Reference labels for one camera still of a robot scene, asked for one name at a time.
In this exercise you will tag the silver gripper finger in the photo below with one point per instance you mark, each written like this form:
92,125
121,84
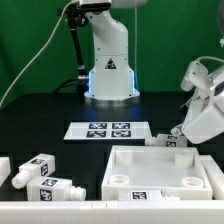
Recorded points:
177,130

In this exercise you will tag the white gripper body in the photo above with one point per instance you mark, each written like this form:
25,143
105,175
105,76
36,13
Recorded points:
205,116

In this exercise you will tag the white square tabletop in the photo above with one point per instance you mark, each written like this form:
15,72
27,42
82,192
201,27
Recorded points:
175,171

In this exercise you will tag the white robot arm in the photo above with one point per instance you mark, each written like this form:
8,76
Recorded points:
112,80

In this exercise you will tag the white right fence bar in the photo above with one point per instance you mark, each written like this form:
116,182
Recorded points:
215,176

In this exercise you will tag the white fence bar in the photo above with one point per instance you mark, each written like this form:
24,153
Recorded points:
113,212
215,176
5,169

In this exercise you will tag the white front fence bar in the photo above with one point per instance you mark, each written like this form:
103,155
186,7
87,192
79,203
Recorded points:
113,212

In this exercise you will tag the white left fence bar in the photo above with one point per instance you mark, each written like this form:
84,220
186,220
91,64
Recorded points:
5,169

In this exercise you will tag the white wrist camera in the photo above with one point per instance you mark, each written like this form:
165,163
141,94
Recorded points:
196,75

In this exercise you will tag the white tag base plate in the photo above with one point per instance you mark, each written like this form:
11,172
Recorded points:
107,131

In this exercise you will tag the black camera on mount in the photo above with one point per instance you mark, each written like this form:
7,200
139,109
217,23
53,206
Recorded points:
95,5

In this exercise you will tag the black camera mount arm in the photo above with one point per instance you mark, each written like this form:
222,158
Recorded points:
75,17

